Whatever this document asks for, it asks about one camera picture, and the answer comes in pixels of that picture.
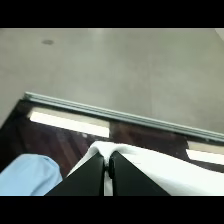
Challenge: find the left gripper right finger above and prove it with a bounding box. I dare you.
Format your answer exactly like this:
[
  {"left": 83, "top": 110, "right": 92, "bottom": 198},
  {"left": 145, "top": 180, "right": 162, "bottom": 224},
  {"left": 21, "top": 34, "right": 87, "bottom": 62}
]
[{"left": 108, "top": 150, "right": 172, "bottom": 197}]

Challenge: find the light blue garment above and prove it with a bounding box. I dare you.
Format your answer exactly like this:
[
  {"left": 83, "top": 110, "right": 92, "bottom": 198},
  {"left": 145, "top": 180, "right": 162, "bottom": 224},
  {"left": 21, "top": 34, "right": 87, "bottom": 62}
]
[{"left": 0, "top": 153, "right": 64, "bottom": 197}]

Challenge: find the white T-shirt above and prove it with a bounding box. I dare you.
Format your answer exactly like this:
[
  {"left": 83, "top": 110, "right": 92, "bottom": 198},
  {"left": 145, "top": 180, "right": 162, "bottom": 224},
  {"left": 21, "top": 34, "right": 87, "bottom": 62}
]
[{"left": 66, "top": 140, "right": 224, "bottom": 197}]

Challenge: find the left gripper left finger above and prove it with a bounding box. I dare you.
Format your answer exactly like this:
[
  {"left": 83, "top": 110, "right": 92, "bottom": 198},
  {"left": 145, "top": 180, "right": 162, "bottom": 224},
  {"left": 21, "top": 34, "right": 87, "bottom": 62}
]
[{"left": 45, "top": 151, "right": 106, "bottom": 197}]

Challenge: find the silver frame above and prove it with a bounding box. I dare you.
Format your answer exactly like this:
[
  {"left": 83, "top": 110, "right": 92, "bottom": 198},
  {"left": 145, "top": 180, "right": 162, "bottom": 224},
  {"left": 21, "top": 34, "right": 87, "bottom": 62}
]
[{"left": 22, "top": 91, "right": 224, "bottom": 144}]

